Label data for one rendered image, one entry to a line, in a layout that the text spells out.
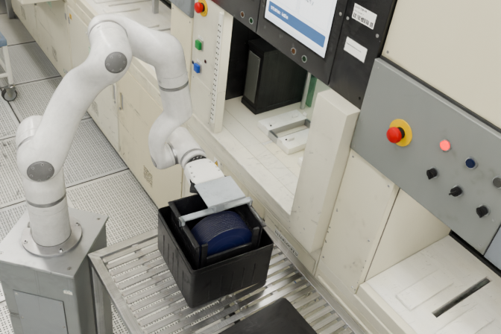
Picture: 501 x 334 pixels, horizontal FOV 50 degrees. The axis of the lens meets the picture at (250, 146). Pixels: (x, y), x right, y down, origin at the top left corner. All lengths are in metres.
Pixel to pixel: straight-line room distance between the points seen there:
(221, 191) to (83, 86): 0.48
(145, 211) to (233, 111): 0.99
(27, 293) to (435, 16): 1.50
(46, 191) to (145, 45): 0.54
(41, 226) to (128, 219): 1.25
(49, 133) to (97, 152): 1.91
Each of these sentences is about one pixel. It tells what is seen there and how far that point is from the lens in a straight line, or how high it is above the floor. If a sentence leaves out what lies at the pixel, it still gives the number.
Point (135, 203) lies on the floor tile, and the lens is 3.09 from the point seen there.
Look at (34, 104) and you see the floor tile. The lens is 3.94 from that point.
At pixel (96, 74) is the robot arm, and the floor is 1.41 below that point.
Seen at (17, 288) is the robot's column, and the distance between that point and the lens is 1.97.
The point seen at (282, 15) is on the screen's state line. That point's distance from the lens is 1.61.
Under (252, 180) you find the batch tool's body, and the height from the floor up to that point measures 0.85.
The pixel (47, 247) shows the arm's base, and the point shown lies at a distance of 1.87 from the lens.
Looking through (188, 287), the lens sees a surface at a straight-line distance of 1.64.
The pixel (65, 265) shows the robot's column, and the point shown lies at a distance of 1.82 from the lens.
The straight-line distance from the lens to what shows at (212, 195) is 1.55.
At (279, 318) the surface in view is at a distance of 1.58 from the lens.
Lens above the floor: 2.13
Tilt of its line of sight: 37 degrees down
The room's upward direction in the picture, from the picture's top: 8 degrees clockwise
